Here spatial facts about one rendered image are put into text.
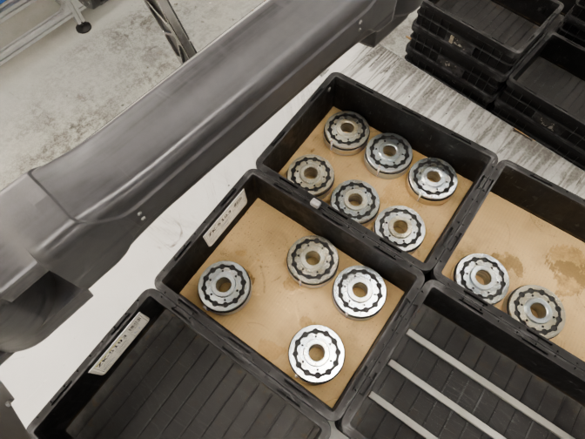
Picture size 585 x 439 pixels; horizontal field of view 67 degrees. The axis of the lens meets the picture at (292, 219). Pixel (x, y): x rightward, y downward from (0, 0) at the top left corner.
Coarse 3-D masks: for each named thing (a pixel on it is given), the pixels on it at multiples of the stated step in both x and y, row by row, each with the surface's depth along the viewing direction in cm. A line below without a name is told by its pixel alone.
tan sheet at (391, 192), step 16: (336, 112) 106; (320, 128) 104; (304, 144) 102; (320, 144) 102; (288, 160) 101; (336, 160) 100; (352, 160) 100; (416, 160) 100; (336, 176) 99; (352, 176) 98; (368, 176) 98; (400, 176) 98; (384, 192) 97; (400, 192) 96; (464, 192) 96; (384, 208) 95; (416, 208) 95; (432, 208) 95; (448, 208) 95; (432, 224) 93; (432, 240) 92; (416, 256) 90
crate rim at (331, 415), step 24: (288, 192) 88; (216, 216) 84; (192, 240) 82; (360, 240) 81; (168, 264) 81; (408, 264) 79; (168, 288) 79; (192, 312) 77; (384, 336) 74; (264, 360) 73; (288, 384) 72; (360, 384) 71; (312, 408) 70; (336, 408) 70
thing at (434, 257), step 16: (352, 80) 97; (384, 96) 95; (304, 112) 94; (416, 112) 93; (288, 128) 92; (432, 128) 92; (272, 144) 91; (464, 144) 90; (256, 160) 89; (496, 160) 88; (272, 176) 88; (480, 176) 87; (304, 192) 86; (464, 208) 84; (352, 224) 83; (384, 240) 81; (448, 240) 81; (400, 256) 80; (432, 256) 80
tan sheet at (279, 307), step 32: (256, 224) 94; (288, 224) 94; (224, 256) 92; (256, 256) 91; (192, 288) 89; (224, 288) 89; (256, 288) 89; (288, 288) 88; (320, 288) 88; (224, 320) 86; (256, 320) 86; (288, 320) 86; (320, 320) 86; (352, 320) 86; (384, 320) 85; (320, 352) 83; (352, 352) 83; (320, 384) 81
